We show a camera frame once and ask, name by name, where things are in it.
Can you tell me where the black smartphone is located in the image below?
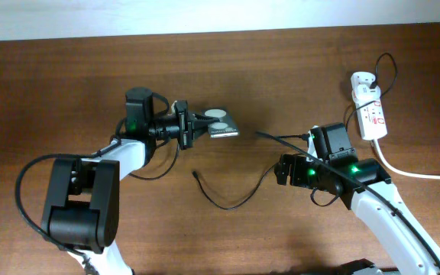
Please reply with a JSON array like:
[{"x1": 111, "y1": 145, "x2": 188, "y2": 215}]
[{"x1": 202, "y1": 107, "x2": 240, "y2": 138}]

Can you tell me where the black charger cable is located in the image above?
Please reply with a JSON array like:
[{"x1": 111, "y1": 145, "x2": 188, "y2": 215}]
[{"x1": 191, "y1": 52, "x2": 398, "y2": 211}]

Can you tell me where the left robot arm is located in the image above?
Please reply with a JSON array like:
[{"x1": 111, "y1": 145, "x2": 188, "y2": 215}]
[{"x1": 41, "y1": 87, "x2": 227, "y2": 274}]

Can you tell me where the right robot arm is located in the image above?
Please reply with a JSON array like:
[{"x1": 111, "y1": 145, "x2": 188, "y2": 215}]
[{"x1": 274, "y1": 123, "x2": 440, "y2": 274}]

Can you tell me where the white charger plug adapter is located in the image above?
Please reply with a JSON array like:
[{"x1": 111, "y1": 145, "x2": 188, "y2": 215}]
[{"x1": 352, "y1": 84, "x2": 381, "y2": 104}]

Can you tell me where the white power strip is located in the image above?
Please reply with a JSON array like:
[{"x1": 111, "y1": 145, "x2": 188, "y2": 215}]
[{"x1": 351, "y1": 72, "x2": 387, "y2": 141}]

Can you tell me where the white power strip cord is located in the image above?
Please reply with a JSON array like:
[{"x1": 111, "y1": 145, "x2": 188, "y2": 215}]
[{"x1": 371, "y1": 138, "x2": 440, "y2": 183}]

